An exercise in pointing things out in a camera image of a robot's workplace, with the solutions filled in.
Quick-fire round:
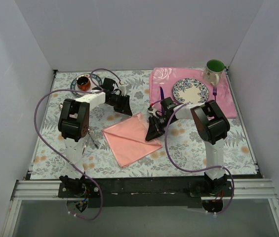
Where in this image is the salmon pink cloth napkin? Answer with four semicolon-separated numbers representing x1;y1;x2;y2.
102;113;162;168

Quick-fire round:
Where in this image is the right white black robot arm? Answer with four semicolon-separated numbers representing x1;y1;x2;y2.
145;97;230;196

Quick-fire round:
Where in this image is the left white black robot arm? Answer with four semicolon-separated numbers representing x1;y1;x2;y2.
58;78;132;198

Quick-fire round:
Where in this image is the green inside floral mug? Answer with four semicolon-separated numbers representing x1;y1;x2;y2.
202;59;225;86

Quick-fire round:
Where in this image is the green rimmed white saucer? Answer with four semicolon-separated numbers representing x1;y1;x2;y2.
70;74;102;97

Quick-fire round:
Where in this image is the purple plastic knife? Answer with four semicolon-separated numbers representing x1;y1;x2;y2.
159;86;164;101

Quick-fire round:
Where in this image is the floral tablecloth mat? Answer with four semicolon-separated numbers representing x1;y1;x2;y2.
31;72;258;180

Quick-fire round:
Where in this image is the small brown cup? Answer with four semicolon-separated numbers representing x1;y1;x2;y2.
77;76;91;91

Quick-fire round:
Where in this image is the blue floral patterned plate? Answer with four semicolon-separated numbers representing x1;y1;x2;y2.
172;78;209;104

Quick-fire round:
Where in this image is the pink rose placemat cloth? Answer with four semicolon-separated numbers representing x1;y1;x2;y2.
149;67;237;119

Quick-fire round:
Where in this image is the silver fork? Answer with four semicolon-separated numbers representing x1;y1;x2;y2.
88;133;99;149

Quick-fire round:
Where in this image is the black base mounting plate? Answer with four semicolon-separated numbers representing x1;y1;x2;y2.
57;176;237;208

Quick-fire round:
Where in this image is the purple plastic fork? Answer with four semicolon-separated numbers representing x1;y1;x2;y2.
212;86;217;101

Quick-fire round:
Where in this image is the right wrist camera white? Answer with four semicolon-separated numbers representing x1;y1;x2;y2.
147;105;157;116

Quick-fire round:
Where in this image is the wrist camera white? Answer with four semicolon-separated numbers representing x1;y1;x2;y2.
119;85;126;96
147;105;157;116

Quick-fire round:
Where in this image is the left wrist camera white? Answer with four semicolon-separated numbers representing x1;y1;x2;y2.
119;85;126;96

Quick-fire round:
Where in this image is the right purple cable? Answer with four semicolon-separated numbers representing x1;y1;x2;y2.
148;100;235;215

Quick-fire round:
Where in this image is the purple cable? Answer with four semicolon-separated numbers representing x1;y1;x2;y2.
148;100;235;215
35;68;124;221

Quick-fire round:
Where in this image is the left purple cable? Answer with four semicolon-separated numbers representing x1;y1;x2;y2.
35;68;124;221

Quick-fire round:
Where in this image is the aluminium frame rail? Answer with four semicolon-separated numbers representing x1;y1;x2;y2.
10;179;278;200

